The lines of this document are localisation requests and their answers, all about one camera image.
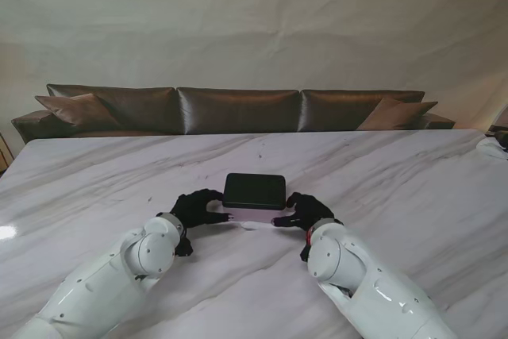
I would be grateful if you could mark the pink tissue box cover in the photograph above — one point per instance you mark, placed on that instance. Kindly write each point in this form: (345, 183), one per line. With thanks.
(254, 214)

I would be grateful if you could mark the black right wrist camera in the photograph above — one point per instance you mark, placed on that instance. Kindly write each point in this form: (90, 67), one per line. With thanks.
(305, 253)

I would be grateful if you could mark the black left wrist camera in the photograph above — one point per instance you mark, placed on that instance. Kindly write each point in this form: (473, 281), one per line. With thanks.
(184, 247)

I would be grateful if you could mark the brown leather sofa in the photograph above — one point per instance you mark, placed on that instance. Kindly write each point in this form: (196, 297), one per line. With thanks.
(238, 110)

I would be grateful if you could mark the black tissue box base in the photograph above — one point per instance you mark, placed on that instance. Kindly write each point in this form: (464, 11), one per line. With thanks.
(254, 190)

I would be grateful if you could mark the wooden furniture edge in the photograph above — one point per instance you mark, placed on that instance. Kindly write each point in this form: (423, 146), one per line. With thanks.
(3, 152)

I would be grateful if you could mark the white crumpled cloth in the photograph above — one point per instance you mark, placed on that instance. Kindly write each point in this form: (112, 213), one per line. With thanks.
(494, 148)

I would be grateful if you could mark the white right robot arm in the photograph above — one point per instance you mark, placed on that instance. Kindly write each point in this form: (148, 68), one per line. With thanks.
(369, 283)

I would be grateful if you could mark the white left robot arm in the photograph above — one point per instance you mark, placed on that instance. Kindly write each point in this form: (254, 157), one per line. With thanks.
(111, 279)

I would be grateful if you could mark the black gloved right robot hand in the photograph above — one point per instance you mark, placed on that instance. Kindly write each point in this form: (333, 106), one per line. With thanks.
(309, 212)

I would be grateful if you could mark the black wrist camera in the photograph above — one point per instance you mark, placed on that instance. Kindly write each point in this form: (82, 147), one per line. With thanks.
(184, 247)
(305, 253)

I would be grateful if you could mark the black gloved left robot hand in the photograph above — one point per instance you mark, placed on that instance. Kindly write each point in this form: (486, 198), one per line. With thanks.
(194, 208)

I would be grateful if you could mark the brown throw cushion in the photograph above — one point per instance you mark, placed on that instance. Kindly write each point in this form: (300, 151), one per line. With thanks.
(75, 110)
(397, 114)

